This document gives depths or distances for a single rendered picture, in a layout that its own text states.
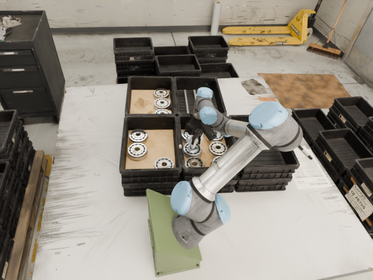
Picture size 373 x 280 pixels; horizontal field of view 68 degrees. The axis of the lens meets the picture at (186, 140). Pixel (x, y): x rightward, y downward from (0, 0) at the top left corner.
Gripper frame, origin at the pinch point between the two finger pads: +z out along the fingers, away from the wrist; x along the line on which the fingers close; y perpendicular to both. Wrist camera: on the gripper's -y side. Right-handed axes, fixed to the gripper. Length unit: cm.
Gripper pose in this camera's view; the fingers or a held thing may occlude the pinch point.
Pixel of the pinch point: (196, 146)
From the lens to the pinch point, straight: 154.5
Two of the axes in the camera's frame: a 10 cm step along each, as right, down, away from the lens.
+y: -7.7, -5.0, 4.1
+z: -1.4, 7.5, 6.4
